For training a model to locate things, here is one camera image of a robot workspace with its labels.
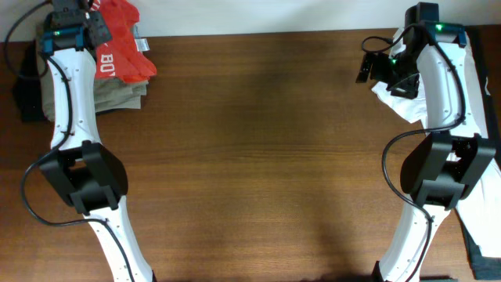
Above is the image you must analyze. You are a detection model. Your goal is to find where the orange t-shirt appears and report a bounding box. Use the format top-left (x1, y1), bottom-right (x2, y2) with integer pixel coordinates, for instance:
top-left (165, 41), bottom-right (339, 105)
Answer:
top-left (92, 0), bottom-right (157, 83)

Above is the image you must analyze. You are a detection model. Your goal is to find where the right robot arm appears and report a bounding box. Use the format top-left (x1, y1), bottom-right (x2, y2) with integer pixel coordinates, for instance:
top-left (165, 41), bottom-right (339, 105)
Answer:
top-left (357, 2), bottom-right (500, 281)

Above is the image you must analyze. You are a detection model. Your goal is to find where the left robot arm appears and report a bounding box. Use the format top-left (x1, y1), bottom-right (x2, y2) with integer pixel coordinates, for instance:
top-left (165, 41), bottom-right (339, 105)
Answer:
top-left (38, 1), bottom-right (156, 282)

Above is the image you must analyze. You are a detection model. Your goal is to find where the white care label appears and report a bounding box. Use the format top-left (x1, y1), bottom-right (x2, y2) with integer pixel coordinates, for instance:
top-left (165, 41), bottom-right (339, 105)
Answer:
top-left (135, 38), bottom-right (150, 52)

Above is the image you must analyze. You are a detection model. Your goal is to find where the folded olive green garment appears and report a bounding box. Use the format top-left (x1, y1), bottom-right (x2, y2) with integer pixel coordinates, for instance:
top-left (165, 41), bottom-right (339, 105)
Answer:
top-left (40, 73), bottom-right (149, 121)

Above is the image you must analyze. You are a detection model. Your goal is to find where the folded black garment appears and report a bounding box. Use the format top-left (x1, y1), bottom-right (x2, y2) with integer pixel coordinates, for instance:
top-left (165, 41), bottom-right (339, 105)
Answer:
top-left (12, 42), bottom-right (47, 122)

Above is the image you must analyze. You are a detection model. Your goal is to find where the white shirt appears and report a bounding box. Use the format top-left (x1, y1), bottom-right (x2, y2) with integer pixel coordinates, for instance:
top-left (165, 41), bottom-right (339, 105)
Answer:
top-left (372, 32), bottom-right (500, 259)

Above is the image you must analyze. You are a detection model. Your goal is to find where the dark garment under white shirt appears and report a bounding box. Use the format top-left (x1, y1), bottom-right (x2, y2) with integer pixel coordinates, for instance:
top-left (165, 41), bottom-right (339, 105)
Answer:
top-left (458, 27), bottom-right (500, 281)

